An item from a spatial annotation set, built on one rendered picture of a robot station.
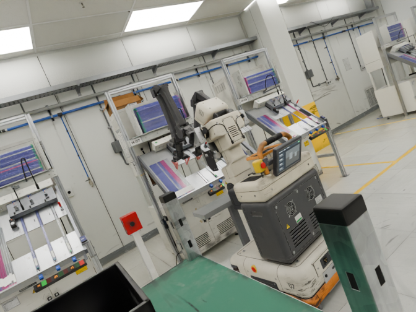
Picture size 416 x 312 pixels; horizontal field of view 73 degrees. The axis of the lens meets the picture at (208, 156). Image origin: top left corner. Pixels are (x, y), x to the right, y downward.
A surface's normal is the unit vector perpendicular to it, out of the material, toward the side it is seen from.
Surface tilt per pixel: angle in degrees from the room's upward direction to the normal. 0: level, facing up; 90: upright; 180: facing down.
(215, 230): 90
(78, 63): 90
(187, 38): 90
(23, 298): 90
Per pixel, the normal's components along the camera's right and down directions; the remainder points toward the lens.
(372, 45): -0.80, 0.37
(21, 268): 0.08, -0.71
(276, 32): 0.46, -0.11
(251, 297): -0.38, -0.92
